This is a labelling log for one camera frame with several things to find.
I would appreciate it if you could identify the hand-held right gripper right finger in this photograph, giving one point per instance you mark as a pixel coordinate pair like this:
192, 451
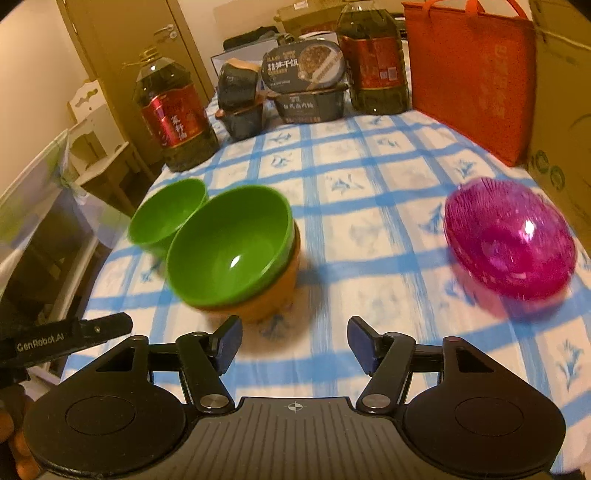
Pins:
362, 344

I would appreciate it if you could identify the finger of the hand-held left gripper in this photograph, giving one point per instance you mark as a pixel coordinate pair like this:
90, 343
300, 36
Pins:
106, 330

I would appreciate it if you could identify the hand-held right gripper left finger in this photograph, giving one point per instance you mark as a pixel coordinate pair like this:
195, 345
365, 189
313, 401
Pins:
229, 344

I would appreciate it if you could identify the orange plastic bowl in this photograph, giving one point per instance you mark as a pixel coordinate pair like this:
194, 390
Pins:
272, 295

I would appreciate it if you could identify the large green plastic bowl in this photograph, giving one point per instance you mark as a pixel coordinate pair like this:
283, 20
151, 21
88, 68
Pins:
231, 254

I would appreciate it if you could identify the small green plastic bowl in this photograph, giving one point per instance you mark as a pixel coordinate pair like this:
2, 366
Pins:
159, 217

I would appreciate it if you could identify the large purple clear plate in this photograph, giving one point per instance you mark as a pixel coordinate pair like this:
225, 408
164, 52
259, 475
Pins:
508, 277

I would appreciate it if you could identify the small purple clear plate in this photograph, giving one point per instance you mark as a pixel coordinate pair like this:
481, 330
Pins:
503, 230
489, 207

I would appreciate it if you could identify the blue checked white tablecloth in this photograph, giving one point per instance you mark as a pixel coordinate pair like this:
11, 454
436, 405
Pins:
369, 221

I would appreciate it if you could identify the pale hanging cloth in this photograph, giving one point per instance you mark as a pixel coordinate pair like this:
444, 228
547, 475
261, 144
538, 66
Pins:
69, 175

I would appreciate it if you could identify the white carved wooden chair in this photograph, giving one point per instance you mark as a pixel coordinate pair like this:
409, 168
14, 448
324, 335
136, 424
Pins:
106, 134

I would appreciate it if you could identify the oil bottle with red label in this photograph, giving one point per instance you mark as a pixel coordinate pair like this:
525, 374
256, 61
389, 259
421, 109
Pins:
374, 60
178, 124

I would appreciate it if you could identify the dark instant food cup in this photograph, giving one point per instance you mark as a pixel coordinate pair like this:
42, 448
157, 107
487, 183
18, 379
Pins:
238, 83
242, 122

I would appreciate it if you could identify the dark instant meal box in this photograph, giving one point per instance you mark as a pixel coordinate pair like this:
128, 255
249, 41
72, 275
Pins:
309, 106

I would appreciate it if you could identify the red tote bag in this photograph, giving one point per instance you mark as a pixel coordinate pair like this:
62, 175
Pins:
471, 78

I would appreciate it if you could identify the brown wooden door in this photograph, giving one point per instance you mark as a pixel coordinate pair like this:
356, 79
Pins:
129, 41

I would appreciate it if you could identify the white box with blue edge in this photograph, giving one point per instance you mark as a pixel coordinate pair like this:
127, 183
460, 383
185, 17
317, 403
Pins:
240, 53

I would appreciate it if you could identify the large cardboard box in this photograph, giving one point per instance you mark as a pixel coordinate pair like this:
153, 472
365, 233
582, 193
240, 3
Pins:
563, 115

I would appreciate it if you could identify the brown cardboard box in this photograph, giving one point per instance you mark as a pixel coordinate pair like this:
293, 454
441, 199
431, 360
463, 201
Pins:
314, 16

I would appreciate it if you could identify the white wooden frame furniture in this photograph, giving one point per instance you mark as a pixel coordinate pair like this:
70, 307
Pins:
41, 240

